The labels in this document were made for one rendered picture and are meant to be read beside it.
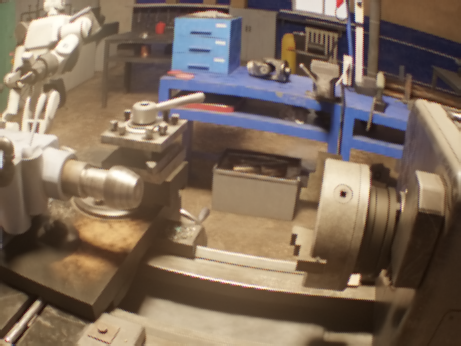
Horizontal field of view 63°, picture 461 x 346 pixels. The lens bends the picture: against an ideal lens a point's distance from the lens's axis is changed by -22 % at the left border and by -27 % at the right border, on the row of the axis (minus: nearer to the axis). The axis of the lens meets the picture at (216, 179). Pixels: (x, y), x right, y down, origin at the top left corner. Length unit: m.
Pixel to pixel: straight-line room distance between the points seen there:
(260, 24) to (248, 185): 4.87
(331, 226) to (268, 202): 2.24
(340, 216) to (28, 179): 0.65
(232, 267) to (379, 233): 0.50
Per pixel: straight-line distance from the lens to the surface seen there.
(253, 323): 1.17
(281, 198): 2.97
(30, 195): 1.02
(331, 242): 0.77
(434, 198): 0.63
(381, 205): 0.83
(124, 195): 0.93
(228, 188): 2.99
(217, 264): 1.19
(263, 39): 7.56
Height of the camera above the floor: 1.54
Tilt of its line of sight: 26 degrees down
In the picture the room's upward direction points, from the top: 3 degrees clockwise
